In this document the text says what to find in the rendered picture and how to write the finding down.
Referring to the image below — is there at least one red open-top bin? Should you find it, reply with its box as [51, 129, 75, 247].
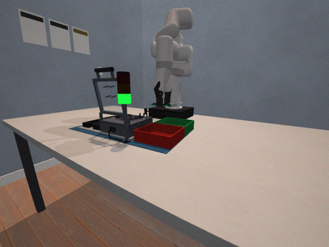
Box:
[134, 122, 185, 149]

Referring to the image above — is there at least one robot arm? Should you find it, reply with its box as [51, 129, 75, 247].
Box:
[151, 8, 193, 109]

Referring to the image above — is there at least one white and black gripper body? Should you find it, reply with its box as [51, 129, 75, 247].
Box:
[154, 68, 172, 92]

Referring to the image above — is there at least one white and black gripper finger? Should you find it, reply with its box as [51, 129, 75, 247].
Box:
[154, 81, 163, 107]
[164, 91, 171, 104]

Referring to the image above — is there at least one green bin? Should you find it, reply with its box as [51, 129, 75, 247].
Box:
[155, 117, 194, 136]

